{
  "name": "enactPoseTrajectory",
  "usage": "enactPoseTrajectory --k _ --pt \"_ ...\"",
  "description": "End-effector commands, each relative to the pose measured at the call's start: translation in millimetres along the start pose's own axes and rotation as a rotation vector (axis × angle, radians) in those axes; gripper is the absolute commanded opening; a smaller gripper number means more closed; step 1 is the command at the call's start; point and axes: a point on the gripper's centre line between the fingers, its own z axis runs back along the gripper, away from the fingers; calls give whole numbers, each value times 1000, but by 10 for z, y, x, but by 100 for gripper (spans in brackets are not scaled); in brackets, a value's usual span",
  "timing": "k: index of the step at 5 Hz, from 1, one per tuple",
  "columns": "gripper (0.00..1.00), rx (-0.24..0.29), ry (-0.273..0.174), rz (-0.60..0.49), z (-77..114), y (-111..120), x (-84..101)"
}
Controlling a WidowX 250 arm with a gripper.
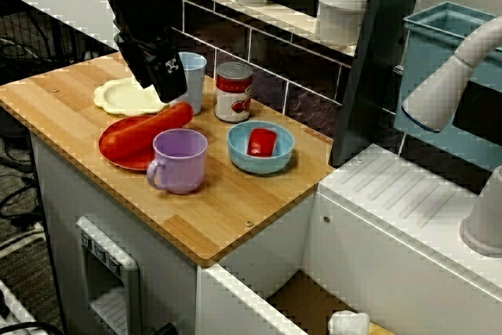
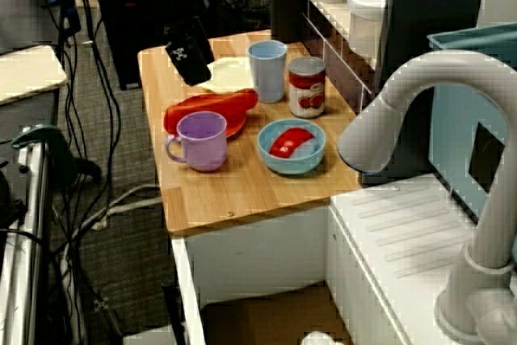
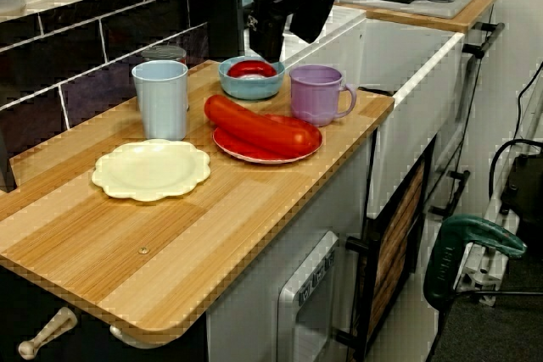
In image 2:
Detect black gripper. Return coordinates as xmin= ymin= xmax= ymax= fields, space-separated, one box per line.
xmin=163 ymin=15 xmax=216 ymax=87

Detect red toy sausage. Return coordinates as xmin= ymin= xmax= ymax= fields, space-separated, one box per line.
xmin=166 ymin=88 xmax=259 ymax=134

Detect purple plastic mug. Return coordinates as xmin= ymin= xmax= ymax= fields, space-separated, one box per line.
xmin=164 ymin=111 xmax=229 ymax=172

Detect cream scalloped plate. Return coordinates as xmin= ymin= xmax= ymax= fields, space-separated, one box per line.
xmin=196 ymin=57 xmax=254 ymax=95

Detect black computer tower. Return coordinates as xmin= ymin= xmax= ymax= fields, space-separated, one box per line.
xmin=92 ymin=0 xmax=221 ymax=91

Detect light blue plastic cup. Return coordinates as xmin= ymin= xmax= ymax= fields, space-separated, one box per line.
xmin=246 ymin=40 xmax=288 ymax=104

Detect red round plate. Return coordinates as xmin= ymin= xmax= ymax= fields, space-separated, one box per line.
xmin=163 ymin=93 xmax=248 ymax=141

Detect tomato soup can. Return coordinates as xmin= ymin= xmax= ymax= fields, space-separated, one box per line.
xmin=288 ymin=57 xmax=326 ymax=119

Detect red toy pepper slice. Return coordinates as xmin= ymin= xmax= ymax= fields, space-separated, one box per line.
xmin=268 ymin=127 xmax=318 ymax=159

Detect light blue bowl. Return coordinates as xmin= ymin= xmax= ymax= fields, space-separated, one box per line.
xmin=257 ymin=119 xmax=326 ymax=176

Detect dark tiled backsplash shelf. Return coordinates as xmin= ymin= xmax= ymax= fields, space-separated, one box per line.
xmin=270 ymin=0 xmax=389 ymax=120

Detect beige desk board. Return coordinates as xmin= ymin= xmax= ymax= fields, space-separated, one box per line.
xmin=0 ymin=44 xmax=69 ymax=106

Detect green power drill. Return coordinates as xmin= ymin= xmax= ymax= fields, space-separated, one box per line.
xmin=10 ymin=124 xmax=103 ymax=187

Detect large white lidded jar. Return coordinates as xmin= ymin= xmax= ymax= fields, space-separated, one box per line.
xmin=347 ymin=0 xmax=389 ymax=57

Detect white toy kitchen cabinet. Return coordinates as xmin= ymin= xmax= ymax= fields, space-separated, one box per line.
xmin=171 ymin=173 xmax=517 ymax=345

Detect grey toy faucet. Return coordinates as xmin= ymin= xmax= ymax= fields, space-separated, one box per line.
xmin=337 ymin=50 xmax=517 ymax=342

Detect teal plastic box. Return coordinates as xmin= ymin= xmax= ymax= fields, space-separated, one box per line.
xmin=427 ymin=23 xmax=517 ymax=225

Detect white crumpled ball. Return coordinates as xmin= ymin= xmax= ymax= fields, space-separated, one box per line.
xmin=301 ymin=330 xmax=337 ymax=345

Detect white power cable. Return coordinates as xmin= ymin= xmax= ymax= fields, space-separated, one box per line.
xmin=60 ymin=184 xmax=162 ymax=243

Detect aluminium frame rail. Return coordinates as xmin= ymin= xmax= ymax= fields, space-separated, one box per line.
xmin=0 ymin=130 xmax=56 ymax=345

